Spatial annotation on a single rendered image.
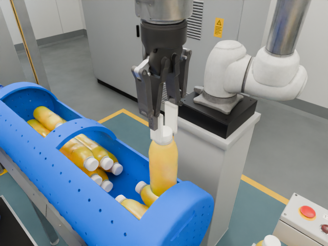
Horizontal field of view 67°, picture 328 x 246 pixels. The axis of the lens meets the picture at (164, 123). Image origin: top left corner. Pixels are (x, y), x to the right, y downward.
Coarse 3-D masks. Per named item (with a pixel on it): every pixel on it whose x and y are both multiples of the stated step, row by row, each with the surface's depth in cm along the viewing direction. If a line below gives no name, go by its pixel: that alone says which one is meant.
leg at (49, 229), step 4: (32, 204) 146; (36, 208) 147; (36, 212) 151; (40, 212) 150; (40, 216) 152; (44, 216) 154; (40, 220) 155; (44, 220) 155; (44, 224) 157; (48, 224) 159; (44, 228) 159; (48, 228) 161; (52, 228) 163; (48, 232) 162; (52, 232) 165; (48, 236) 164; (52, 236) 166; (56, 236) 169; (52, 240) 168; (56, 240) 173; (52, 244) 171; (56, 244) 171
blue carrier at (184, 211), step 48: (0, 96) 93; (48, 96) 112; (0, 144) 89; (48, 144) 71; (48, 192) 69; (96, 192) 58; (192, 192) 56; (96, 240) 56; (144, 240) 49; (192, 240) 63
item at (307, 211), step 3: (303, 207) 66; (306, 207) 66; (309, 207) 66; (303, 210) 65; (306, 210) 65; (309, 210) 65; (312, 210) 65; (303, 213) 65; (306, 213) 65; (309, 213) 65; (312, 213) 65; (315, 213) 65; (306, 216) 64; (309, 216) 64; (312, 216) 64
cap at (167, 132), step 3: (165, 126) 54; (168, 126) 54; (165, 129) 53; (168, 129) 53; (171, 129) 53; (165, 132) 52; (168, 132) 52; (171, 132) 52; (165, 135) 51; (168, 135) 51; (171, 135) 52; (165, 138) 51; (168, 138) 52; (171, 138) 53; (165, 141) 52; (168, 141) 52
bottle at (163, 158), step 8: (152, 144) 54; (160, 144) 52; (168, 144) 53; (176, 144) 55; (152, 152) 53; (160, 152) 52; (168, 152) 53; (176, 152) 54; (152, 160) 54; (160, 160) 53; (168, 160) 53; (176, 160) 55; (152, 168) 56; (160, 168) 54; (168, 168) 55; (176, 168) 57; (152, 176) 57; (160, 176) 56; (168, 176) 56; (176, 176) 59; (152, 184) 59; (160, 184) 57; (168, 184) 58; (152, 192) 61; (160, 192) 59
